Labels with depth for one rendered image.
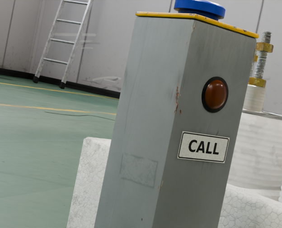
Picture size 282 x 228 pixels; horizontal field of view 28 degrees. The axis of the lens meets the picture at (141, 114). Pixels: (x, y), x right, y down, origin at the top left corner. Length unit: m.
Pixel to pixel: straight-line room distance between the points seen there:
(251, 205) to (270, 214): 0.02
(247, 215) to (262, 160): 0.08
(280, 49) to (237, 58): 6.58
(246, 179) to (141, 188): 0.19
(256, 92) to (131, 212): 0.24
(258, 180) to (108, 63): 7.28
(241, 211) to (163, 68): 0.17
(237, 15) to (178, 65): 6.82
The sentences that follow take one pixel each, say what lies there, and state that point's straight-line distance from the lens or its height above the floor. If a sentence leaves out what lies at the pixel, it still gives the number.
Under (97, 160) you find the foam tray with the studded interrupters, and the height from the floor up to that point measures 0.16.
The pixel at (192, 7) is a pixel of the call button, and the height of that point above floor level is 0.32.
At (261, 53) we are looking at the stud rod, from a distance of 0.62.
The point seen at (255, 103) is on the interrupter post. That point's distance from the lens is 0.61.
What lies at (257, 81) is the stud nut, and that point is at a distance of 0.62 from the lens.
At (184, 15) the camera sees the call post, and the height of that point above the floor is 0.31.
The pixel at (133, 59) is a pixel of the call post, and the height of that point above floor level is 0.28.
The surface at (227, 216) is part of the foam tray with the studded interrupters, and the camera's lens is 0.53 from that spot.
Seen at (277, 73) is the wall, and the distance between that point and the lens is 6.99.
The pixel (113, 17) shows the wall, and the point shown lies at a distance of 7.91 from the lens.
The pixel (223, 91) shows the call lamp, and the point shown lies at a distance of 0.42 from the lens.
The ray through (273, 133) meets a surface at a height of 0.24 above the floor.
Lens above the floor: 0.26
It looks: 3 degrees down
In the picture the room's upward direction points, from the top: 11 degrees clockwise
